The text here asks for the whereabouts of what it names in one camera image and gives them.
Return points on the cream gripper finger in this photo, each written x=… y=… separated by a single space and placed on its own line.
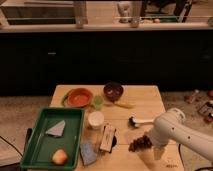
x=158 y=152

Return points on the dark red grape bunch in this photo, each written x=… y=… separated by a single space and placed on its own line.
x=140 y=143

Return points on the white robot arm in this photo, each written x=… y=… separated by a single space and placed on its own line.
x=169 y=126

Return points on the purple bowl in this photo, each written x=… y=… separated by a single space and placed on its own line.
x=113 y=91

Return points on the orange bowl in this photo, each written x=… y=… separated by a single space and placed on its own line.
x=79 y=97

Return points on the wooden whiteboard eraser block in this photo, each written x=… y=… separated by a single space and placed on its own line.
x=107 y=139

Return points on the yellow banana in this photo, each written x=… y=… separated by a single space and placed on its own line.
x=123 y=104

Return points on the blue sponge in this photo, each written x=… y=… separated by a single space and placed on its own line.
x=87 y=153

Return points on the white cup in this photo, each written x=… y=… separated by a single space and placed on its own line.
x=96 y=119

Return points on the red yellow apple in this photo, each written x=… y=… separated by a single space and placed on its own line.
x=59 y=157

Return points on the green plastic tray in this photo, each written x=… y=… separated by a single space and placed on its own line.
x=40 y=148

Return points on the white handled dish brush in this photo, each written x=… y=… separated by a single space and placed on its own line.
x=136 y=123

